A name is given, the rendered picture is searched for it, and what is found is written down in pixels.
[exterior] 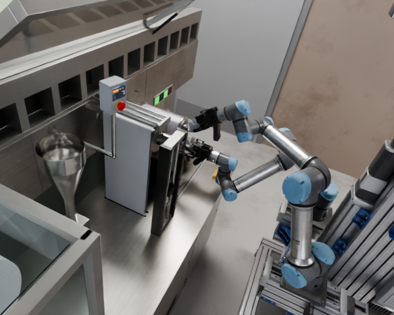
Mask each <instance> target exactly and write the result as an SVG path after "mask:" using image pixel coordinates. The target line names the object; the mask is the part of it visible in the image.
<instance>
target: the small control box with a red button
mask: <svg viewBox="0 0 394 315"><path fill-rule="evenodd" d="M99 99H100V109H101V110H102V111H104V112H106V113H108V114H110V115H112V114H114V113H117V112H119V111H122V110H123V109H125V108H126V80H124V79H122V78H120V77H118V76H112V77H109V78H106V79H103V80H101V81H99Z"/></svg>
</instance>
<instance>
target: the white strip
mask: <svg viewBox="0 0 394 315"><path fill-rule="evenodd" d="M86 108H89V109H92V110H93V111H96V112H99V113H101V114H103V129H104V150H105V151H108V152H110V153H112V151H111V115H110V114H108V113H106V112H104V111H102V110H101V109H100V108H99V107H96V106H93V105H91V104H88V103H87V104H86ZM153 128H154V127H152V126H149V125H147V124H144V123H141V122H139V121H136V120H134V119H131V118H129V117H126V116H124V115H121V114H118V113H116V159H113V158H111V157H109V156H106V155H104V162H105V180H106V197H104V198H106V199H108V200H110V201H112V202H114V203H116V204H119V205H120V206H122V207H124V208H127V209H129V210H131V211H133V212H135V213H137V214H140V215H142V216H144V217H146V216H145V215H144V212H145V203H146V188H147V179H148V164H149V149H150V140H151V134H154V133H155V132H156V130H155V129H153Z"/></svg>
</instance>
